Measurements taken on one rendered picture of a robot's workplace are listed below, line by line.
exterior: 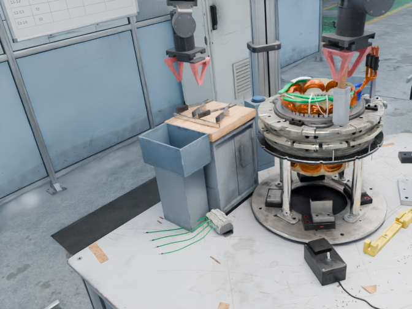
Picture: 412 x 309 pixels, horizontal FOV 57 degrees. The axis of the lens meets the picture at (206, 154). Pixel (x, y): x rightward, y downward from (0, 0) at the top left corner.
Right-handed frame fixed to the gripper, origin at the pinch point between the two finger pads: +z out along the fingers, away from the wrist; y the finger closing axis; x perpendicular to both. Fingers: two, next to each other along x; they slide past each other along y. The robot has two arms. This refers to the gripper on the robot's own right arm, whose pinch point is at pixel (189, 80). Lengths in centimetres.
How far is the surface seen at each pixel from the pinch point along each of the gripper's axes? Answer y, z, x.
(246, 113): 15.7, 9.9, 5.9
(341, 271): 54, 34, -13
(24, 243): -143, 121, -27
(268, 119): 27.9, 6.3, -0.8
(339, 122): 44.7, 5.1, 3.6
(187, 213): 12.3, 31.1, -19.8
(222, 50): -130, 48, 167
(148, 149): 1.7, 13.0, -20.6
